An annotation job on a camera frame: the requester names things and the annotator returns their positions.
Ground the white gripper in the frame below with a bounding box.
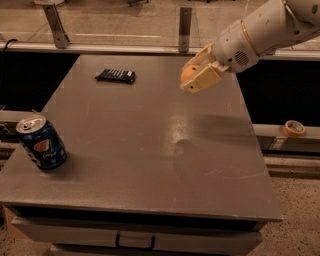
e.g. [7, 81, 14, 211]
[180, 20, 259, 93]

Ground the grey cabinet drawer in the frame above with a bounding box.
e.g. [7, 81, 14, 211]
[12, 217, 262, 256]

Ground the orange fruit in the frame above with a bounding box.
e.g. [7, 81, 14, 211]
[180, 65, 198, 83]

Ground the orange tape roll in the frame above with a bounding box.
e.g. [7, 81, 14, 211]
[284, 120, 305, 137]

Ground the metal bracket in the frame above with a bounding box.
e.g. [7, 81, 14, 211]
[178, 7, 192, 53]
[34, 0, 70, 49]

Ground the dark blue snack packet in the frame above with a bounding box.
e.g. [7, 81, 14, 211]
[95, 69, 136, 84]

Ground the black cable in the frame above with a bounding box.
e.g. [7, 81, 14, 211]
[0, 38, 19, 88]

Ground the metal rail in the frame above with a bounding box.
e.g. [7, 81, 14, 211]
[0, 41, 320, 62]

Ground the left metal bracket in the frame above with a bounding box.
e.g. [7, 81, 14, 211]
[34, 0, 70, 49]

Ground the middle metal bracket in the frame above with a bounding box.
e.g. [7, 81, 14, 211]
[178, 7, 192, 53]

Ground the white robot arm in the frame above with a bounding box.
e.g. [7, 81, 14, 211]
[180, 0, 320, 93]

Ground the black drawer handle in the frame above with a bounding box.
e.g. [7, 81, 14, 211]
[115, 232, 156, 250]

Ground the blue pepsi can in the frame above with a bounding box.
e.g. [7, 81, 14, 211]
[16, 113, 67, 170]

